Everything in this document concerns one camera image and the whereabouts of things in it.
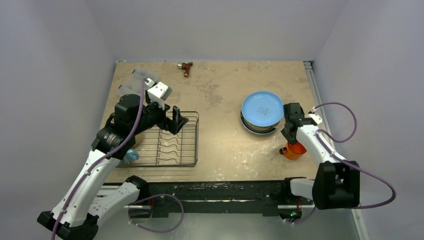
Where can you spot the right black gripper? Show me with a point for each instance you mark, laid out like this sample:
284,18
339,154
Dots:
286,133

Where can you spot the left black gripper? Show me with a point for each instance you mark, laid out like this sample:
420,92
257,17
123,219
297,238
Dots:
173,125

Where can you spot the orange mug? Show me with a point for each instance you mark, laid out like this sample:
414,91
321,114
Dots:
293,151

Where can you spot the light blue plate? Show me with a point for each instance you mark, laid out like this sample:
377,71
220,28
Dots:
262,109

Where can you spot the blue butterfly mug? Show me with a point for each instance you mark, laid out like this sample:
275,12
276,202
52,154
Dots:
130,156

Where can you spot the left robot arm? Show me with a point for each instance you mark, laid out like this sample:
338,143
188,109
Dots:
80,214

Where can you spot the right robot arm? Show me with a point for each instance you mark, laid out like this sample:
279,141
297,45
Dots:
336,185

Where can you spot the yellow patterned plate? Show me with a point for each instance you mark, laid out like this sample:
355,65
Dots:
259,130

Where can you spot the clear plastic organizer box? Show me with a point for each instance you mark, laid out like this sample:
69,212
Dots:
133,84

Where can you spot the brown metal fitting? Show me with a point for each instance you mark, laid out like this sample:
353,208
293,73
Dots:
186,66

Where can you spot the black wire dish rack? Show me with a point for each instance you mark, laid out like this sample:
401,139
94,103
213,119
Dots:
159,148

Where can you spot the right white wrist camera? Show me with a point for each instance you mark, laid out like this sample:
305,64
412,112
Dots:
314,116

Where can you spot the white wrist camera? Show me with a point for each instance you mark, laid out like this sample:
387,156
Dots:
314,116
156,92

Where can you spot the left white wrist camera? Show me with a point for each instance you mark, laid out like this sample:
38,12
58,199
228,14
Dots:
156,92

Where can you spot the black base mount frame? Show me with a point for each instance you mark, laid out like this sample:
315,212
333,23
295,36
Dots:
221,197

